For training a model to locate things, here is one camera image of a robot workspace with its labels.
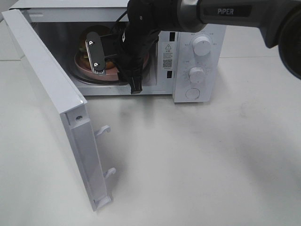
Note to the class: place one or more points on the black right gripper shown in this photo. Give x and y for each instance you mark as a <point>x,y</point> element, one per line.
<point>127,50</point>

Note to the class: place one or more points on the burger with lettuce and cheese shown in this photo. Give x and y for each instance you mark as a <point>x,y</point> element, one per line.
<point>100,30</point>

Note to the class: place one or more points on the pink round plate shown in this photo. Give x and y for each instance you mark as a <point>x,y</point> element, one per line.
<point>75,61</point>

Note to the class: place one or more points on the round white door button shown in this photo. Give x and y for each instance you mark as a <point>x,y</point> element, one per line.
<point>192,94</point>

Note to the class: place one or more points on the white microwave door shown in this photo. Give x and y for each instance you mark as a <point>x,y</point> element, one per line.
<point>63,105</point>

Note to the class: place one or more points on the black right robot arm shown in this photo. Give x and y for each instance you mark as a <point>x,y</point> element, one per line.
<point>278,20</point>

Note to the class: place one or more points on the white warning label sticker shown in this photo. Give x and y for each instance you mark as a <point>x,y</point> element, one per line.
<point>167,55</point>

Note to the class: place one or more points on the white microwave oven body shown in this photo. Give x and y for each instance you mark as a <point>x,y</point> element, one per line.
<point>50,35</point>

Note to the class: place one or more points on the upper white power knob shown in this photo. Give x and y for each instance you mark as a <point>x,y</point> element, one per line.
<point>202,45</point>

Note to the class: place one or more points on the lower white timer knob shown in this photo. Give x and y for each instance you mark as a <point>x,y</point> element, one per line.
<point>197,75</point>

